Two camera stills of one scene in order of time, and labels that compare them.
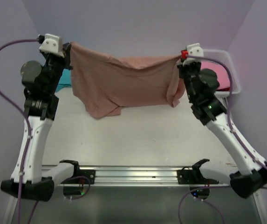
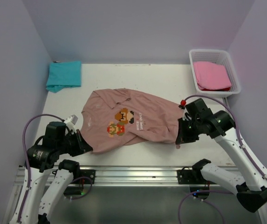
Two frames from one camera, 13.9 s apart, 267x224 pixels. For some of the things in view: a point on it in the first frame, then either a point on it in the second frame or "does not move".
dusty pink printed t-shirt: [106, 84] to [112, 118]
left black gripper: [65, 60] to [82, 144]
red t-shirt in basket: [226, 89] does not move
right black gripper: [183, 66] to [182, 136]
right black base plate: [193, 177] does not move
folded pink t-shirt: [223, 77] does not move
